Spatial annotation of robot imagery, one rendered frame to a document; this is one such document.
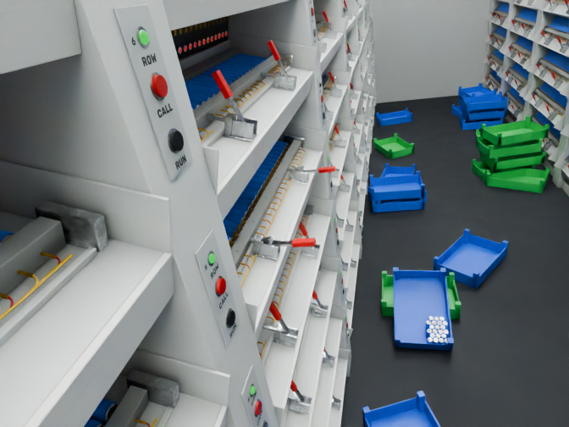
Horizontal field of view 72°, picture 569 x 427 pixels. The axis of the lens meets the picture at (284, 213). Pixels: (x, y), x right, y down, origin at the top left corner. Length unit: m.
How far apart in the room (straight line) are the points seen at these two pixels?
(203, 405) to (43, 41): 0.35
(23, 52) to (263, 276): 0.42
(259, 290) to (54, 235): 0.31
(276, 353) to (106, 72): 0.56
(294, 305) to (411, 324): 0.91
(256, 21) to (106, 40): 0.70
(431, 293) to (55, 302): 1.54
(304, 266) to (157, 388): 0.54
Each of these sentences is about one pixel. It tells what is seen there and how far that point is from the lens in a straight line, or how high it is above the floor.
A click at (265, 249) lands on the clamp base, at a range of 0.61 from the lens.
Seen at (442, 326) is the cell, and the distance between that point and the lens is 1.59.
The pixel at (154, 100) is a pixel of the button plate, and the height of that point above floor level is 1.17.
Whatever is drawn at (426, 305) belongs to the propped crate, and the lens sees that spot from 1.69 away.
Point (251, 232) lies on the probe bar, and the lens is 0.62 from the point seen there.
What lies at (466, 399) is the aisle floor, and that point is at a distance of 1.52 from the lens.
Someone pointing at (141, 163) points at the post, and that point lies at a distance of 0.30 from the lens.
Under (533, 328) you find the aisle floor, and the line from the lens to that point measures 1.78.
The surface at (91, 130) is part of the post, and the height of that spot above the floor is 1.16.
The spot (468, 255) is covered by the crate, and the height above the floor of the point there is 0.00.
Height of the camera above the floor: 1.22
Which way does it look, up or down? 29 degrees down
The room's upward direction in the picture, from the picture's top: 10 degrees counter-clockwise
